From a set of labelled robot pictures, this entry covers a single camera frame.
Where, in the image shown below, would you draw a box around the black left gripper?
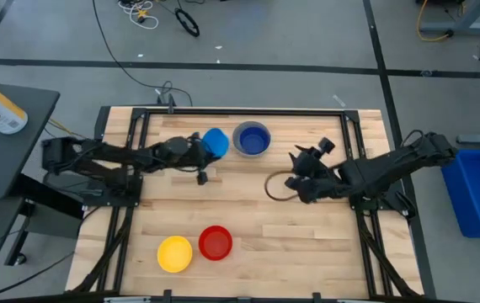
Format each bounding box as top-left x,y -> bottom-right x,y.
151,130 -> 224,173

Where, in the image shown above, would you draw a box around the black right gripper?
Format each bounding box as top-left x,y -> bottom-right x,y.
283,144 -> 344,205

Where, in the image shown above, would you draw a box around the blue cup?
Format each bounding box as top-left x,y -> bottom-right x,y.
200,127 -> 230,159

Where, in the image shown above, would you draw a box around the red plastic bowl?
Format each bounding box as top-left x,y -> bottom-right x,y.
197,224 -> 234,262

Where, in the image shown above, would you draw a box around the yellow plastic bowl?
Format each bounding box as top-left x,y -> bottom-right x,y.
156,235 -> 194,274

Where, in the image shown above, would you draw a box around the grey plastic bowl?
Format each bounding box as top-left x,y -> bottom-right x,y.
232,120 -> 272,159

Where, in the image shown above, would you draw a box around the dark blue plastic bowl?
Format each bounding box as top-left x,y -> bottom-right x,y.
238,125 -> 270,156

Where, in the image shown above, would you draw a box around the black side table stand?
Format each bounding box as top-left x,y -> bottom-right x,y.
3,171 -> 86,267

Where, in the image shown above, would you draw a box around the dark grey side table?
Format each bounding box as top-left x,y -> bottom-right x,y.
0,82 -> 61,199

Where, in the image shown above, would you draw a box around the white bottle with yellow label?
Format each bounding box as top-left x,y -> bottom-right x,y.
0,72 -> 29,136

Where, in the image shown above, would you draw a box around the brown ring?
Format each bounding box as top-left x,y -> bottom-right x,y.
264,169 -> 304,203

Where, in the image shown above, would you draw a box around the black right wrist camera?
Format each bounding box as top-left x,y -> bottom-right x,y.
317,136 -> 337,158

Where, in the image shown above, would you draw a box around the black metal table frame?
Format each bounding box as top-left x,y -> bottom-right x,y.
66,104 -> 425,303

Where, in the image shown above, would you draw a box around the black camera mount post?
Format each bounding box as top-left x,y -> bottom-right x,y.
154,80 -> 179,115

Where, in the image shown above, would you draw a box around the black coiled cable ring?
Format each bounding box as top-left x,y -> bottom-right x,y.
174,8 -> 201,38

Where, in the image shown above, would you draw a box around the long black floor cable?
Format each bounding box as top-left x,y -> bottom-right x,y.
91,0 -> 194,107

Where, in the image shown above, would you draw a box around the thin yellow wire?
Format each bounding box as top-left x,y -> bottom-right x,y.
47,118 -> 90,141

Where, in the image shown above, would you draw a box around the white cable bundle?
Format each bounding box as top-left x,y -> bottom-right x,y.
117,0 -> 160,31

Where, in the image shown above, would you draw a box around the yellow floor cable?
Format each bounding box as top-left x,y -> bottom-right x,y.
415,0 -> 452,43

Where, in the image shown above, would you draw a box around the thin black floor cable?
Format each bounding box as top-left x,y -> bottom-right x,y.
0,251 -> 76,302

